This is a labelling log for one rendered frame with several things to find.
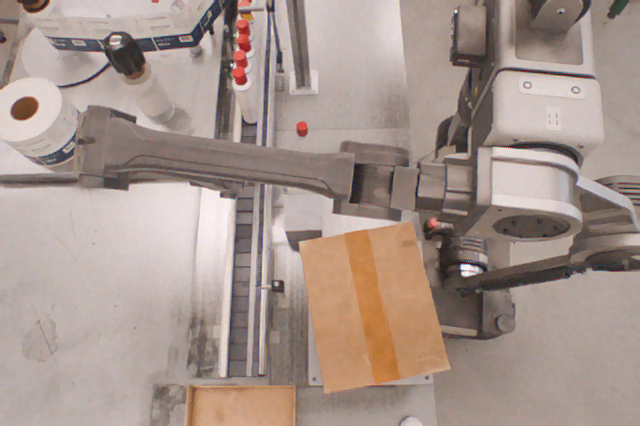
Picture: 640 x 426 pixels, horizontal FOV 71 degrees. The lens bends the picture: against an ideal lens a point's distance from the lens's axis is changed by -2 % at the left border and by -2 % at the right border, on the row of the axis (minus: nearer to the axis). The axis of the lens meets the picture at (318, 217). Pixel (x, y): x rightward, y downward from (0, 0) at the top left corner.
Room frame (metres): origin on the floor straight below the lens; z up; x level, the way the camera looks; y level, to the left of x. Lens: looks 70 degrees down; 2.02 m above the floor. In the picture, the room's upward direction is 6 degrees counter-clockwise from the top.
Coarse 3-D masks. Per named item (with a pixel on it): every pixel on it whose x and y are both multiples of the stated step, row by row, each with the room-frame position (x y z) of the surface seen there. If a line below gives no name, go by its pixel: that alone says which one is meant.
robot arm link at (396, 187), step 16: (368, 176) 0.26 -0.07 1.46; (384, 176) 0.25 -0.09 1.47; (400, 176) 0.25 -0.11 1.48; (416, 176) 0.24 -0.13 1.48; (352, 192) 0.25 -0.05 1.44; (368, 192) 0.24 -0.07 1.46; (384, 192) 0.23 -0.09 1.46; (400, 192) 0.23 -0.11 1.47; (416, 192) 0.23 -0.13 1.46; (400, 208) 0.21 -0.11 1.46
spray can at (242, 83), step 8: (232, 72) 0.76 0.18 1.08; (240, 72) 0.75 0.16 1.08; (240, 80) 0.74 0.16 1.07; (248, 80) 0.76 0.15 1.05; (240, 88) 0.73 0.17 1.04; (248, 88) 0.74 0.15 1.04; (240, 96) 0.73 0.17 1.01; (248, 96) 0.73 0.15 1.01; (240, 104) 0.74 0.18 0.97; (248, 104) 0.73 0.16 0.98; (256, 104) 0.75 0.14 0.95; (248, 112) 0.73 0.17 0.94; (256, 112) 0.74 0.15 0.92; (248, 120) 0.73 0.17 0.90; (256, 120) 0.73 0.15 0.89
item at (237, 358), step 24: (264, 72) 0.91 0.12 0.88; (264, 96) 0.82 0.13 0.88; (264, 120) 0.74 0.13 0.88; (264, 144) 0.66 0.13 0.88; (264, 192) 0.53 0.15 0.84; (240, 216) 0.45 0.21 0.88; (240, 240) 0.38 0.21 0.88; (240, 264) 0.31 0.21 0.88; (240, 288) 0.25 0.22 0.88; (240, 312) 0.19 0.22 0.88; (240, 336) 0.13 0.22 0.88; (240, 360) 0.08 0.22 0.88
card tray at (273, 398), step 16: (192, 400) 0.00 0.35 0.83; (208, 400) -0.01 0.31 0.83; (224, 400) -0.01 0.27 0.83; (240, 400) -0.01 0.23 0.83; (256, 400) -0.02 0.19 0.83; (272, 400) -0.02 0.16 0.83; (288, 400) -0.03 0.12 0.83; (192, 416) -0.04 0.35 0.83; (208, 416) -0.04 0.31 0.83; (224, 416) -0.05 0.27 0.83; (240, 416) -0.05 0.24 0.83; (256, 416) -0.05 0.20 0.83; (272, 416) -0.06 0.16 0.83; (288, 416) -0.06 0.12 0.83
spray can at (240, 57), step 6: (234, 54) 0.81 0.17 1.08; (240, 54) 0.81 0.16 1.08; (234, 60) 0.80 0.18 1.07; (240, 60) 0.79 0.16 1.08; (246, 60) 0.80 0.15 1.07; (234, 66) 0.81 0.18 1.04; (240, 66) 0.79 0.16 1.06; (246, 66) 0.80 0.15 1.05; (252, 66) 0.80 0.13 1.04; (246, 72) 0.79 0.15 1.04; (252, 72) 0.80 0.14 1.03; (252, 78) 0.79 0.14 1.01; (252, 84) 0.79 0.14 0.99; (258, 90) 0.81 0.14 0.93
